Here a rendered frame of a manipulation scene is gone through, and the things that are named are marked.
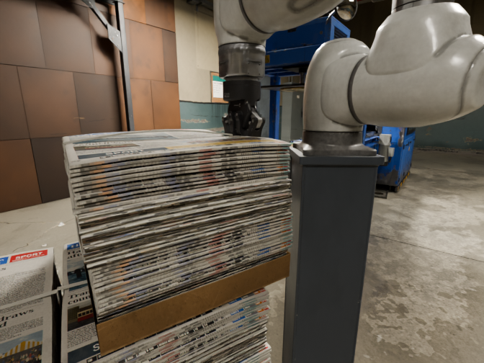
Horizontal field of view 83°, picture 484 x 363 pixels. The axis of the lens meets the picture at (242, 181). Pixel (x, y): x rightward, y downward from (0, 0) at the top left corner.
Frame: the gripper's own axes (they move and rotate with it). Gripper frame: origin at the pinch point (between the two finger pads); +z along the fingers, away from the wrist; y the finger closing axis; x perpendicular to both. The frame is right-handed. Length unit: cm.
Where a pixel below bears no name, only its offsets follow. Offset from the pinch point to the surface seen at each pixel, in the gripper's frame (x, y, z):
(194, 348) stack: -19.2, 18.0, 17.5
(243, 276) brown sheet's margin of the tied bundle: -11.3, 18.2, 8.9
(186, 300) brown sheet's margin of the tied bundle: -20.1, 18.3, 9.3
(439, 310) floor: 138, -5, 96
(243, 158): -10.9, 17.6, -8.4
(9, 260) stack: -42.7, -15.9, 13.2
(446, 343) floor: 114, 8, 96
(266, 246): -7.2, 18.2, 5.3
